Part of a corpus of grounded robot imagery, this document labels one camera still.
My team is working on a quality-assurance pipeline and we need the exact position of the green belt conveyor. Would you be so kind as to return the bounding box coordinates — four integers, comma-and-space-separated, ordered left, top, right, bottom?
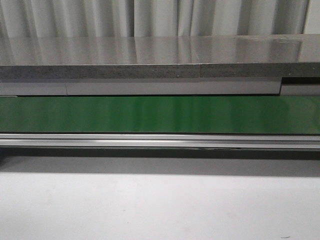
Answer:
0, 96, 320, 150

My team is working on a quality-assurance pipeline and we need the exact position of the white pleated curtain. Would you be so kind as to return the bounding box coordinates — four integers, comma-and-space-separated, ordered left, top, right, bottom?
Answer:
0, 0, 320, 38

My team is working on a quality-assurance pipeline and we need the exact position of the grey stone counter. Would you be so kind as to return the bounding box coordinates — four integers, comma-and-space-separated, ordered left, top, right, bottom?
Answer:
0, 34, 320, 96

